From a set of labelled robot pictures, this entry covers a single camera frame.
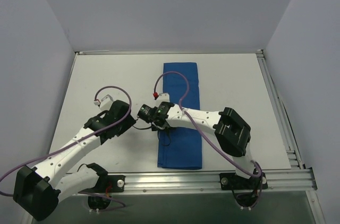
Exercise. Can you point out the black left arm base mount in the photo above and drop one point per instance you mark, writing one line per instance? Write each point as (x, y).
(110, 184)

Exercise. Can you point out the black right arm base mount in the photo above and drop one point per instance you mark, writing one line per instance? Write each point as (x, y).
(231, 181)

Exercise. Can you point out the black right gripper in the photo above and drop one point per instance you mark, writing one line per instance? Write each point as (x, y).
(157, 122)

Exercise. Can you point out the aluminium right frame rail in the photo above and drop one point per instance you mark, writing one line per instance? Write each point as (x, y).
(282, 118)

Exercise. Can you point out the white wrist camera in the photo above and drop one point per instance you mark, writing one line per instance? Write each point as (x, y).
(161, 97)
(105, 103)

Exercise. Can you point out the aluminium frame rail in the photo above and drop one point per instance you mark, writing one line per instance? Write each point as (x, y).
(186, 183)
(282, 118)
(167, 52)

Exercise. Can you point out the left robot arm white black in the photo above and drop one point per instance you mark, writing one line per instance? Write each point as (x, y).
(41, 188)

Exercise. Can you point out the aluminium front frame rail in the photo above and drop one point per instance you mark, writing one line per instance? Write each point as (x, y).
(186, 183)

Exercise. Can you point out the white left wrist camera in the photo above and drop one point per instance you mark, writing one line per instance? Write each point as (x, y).
(105, 103)

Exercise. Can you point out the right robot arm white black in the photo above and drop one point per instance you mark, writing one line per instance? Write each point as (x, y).
(225, 131)

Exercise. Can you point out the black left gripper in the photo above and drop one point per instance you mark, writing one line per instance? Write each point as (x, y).
(124, 122)

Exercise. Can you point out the blue surgical cloth wrap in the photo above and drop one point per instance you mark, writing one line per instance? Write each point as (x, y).
(181, 148)

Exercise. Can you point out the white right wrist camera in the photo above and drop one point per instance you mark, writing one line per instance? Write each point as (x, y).
(161, 97)

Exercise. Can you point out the aluminium back frame rail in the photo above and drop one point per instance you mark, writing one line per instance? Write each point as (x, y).
(167, 52)

